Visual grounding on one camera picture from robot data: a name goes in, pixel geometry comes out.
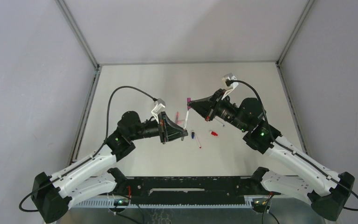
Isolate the black camera cable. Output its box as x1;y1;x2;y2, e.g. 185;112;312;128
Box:
19;85;158;213
227;79;358;212

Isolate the black right camera cable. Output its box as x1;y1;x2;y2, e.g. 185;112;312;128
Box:
227;79;358;212

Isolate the black left camera cable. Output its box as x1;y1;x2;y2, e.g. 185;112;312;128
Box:
19;85;158;213

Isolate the aluminium frame rail left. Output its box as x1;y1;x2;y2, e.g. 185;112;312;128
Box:
56;0;99;165

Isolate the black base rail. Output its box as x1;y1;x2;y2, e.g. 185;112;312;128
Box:
108;176;270;202

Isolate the aluminium frame rail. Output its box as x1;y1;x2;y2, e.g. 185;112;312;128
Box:
56;0;99;165
275;0;317;154

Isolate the magenta pen cap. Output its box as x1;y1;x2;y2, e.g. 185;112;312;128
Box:
186;98;191;110

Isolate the aluminium frame rail right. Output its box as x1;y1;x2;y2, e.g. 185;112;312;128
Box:
275;0;317;154

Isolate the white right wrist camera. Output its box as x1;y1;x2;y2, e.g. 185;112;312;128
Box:
222;73;238;99

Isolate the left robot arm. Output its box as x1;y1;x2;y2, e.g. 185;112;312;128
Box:
31;111;188;224

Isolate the white pen blue end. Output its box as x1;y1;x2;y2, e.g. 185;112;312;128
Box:
214;118;225;127

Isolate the grey cable duct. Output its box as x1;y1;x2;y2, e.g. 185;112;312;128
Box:
74;197;310;208

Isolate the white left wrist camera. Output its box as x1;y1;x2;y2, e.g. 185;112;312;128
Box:
151;98;166;122

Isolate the pink highlighter pen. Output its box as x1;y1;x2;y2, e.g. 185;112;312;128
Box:
175;112;179;124

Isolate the white marker pen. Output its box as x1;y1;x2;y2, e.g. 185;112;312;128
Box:
183;109;189;130

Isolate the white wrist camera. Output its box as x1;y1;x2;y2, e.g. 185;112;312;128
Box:
222;73;238;99
151;98;166;122

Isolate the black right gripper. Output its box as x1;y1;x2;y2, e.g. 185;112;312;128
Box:
188;89;249;133

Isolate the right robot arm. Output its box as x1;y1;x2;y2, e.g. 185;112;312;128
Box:
187;89;355;221

